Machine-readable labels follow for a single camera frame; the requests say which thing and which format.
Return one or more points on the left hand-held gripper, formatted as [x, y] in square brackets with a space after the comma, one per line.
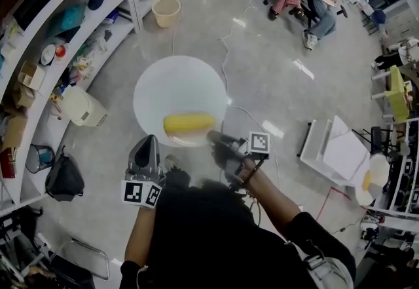
[141, 183]

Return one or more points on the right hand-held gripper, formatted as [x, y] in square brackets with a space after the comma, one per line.
[240, 153]

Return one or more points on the pale plate with corn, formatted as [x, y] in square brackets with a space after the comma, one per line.
[188, 139]

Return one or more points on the yellow corn cob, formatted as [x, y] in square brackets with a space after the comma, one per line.
[188, 122]
[367, 181]

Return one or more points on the person's left forearm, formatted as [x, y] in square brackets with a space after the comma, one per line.
[139, 235]

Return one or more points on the person's right forearm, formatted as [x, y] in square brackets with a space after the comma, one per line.
[270, 196]

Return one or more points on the beige round plate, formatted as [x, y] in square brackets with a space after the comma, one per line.
[376, 179]

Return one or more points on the person's shoe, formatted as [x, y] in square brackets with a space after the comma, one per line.
[171, 162]

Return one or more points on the white round table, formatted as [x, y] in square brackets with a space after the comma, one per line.
[178, 88]

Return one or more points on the white pedal bin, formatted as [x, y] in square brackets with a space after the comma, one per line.
[83, 107]

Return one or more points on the black backpack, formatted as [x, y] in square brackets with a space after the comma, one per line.
[63, 179]

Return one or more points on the person's black shirt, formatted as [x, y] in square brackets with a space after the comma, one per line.
[212, 242]

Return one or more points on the white flat cabinet panels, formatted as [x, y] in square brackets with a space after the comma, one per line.
[334, 150]

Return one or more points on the red round container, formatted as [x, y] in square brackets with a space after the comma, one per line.
[60, 51]

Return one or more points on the white shelving unit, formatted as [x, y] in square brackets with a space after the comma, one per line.
[49, 61]

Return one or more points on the brown cardboard box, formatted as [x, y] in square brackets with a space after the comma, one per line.
[14, 130]

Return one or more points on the open cardboard box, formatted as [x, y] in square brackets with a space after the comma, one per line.
[31, 74]

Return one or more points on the white bowl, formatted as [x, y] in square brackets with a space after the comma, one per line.
[48, 54]

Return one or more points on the beige plastic bucket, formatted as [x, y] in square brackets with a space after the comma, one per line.
[166, 12]

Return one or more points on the teal bag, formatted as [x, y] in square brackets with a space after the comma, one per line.
[67, 19]

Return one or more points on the dark blue cap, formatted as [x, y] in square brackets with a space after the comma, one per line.
[95, 1]

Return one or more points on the person's grey trousers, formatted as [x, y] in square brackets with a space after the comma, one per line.
[327, 273]

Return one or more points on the black flat case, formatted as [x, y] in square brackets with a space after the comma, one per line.
[32, 7]

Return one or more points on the yellow-green small table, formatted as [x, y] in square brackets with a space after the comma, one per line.
[397, 94]

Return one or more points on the blue chair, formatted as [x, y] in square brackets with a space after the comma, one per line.
[376, 19]

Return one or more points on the chrome frame chair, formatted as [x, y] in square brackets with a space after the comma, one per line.
[82, 258]

